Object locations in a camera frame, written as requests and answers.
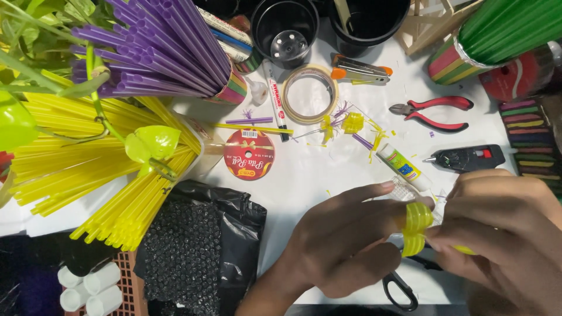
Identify person's left hand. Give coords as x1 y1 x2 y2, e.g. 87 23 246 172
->
281 180 436 299

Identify person's right hand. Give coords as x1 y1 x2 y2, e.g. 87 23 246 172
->
424 169 562 304

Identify yellow straw loop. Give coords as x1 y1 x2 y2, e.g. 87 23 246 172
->
400 202 477 258

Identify black glue gun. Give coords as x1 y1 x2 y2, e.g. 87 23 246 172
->
423 144 507 173

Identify multicolour striped box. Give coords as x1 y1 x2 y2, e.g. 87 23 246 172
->
498 97 562 200

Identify clear plastic piece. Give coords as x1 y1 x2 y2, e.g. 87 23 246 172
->
388 176 424 203

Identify white glue stick green label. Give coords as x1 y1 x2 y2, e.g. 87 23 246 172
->
377 143 434 193

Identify cut purple straw bit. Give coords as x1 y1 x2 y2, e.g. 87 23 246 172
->
351 133 375 151

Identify yellow straw scraps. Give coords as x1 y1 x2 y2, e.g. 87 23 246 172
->
320 114 338 145

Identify yellow straw flower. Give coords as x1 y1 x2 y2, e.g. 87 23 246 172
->
341 112 365 135

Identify red ribbon spool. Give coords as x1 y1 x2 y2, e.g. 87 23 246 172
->
223 129 276 181

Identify black bag of beads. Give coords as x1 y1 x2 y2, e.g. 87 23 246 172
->
133 179 268 316

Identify single long yellow straw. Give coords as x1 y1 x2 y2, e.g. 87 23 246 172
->
213 123 294 135

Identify beige masking tape roll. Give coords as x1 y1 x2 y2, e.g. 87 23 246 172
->
281 64 340 125

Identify short purple straw piece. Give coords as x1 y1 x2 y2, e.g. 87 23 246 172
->
225 116 274 126

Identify white marker pen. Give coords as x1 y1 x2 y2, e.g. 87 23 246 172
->
262 59 291 142

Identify striped cup with green straws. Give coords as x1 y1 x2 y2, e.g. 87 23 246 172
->
428 37 499 87

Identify clear container with yellow straws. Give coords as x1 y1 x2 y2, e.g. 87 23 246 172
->
172 111 225 181

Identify small white glue bottle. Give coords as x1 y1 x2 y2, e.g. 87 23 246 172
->
245 76 270 106

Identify orange and silver stapler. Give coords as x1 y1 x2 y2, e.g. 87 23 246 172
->
330 54 394 85

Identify striped cup with purple straws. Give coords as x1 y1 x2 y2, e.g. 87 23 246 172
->
205 61 249 106

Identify bunch of green straws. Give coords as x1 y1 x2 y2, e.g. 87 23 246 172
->
457 0 562 67

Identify orange plastic basket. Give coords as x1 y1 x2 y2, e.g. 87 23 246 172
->
63 249 151 316

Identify black plastic pot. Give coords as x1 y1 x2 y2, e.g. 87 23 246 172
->
327 0 412 59
250 0 320 70

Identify wooden stick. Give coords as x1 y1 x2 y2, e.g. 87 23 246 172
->
333 0 353 35

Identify white plastic tube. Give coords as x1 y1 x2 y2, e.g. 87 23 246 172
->
59 283 92 313
57 265 84 289
85 284 124 316
83 262 122 296

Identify bunch of purple straws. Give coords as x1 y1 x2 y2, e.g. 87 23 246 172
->
69 0 232 99

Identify bunch of yellow straws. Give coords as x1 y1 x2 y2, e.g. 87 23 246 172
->
11 69 203 253

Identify dark purple bundle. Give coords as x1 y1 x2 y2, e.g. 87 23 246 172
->
0 233 119 316

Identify green leafy plant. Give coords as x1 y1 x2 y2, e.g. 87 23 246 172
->
0 0 182 209

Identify black handled scissors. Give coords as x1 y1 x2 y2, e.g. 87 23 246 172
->
381 245 445 312

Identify red handled cutting pliers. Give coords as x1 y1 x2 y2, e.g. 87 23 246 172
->
388 96 475 134

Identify wooden stick frame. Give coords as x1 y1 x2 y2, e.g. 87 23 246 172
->
396 0 484 57

